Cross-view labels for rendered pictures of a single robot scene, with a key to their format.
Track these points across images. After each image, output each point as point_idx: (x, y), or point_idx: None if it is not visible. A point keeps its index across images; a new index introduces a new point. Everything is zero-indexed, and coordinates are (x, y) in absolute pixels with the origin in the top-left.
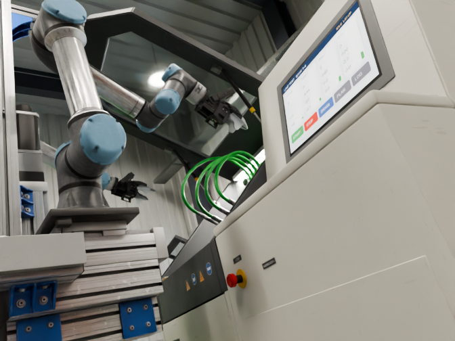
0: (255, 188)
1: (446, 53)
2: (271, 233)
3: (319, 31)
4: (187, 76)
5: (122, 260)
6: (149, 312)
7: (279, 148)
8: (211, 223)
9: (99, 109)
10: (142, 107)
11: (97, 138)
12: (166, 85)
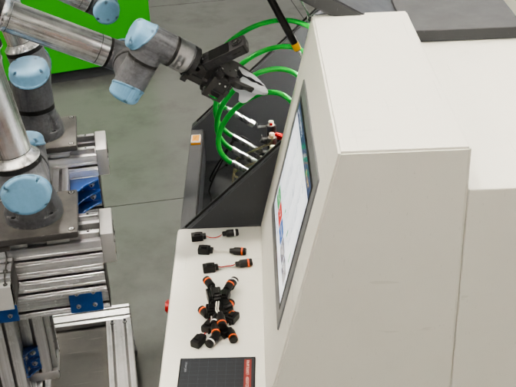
0: (252, 183)
1: (307, 365)
2: None
3: (314, 122)
4: (159, 49)
5: (65, 266)
6: (97, 296)
7: (280, 167)
8: (292, 51)
9: (18, 163)
10: (105, 64)
11: (16, 205)
12: (124, 71)
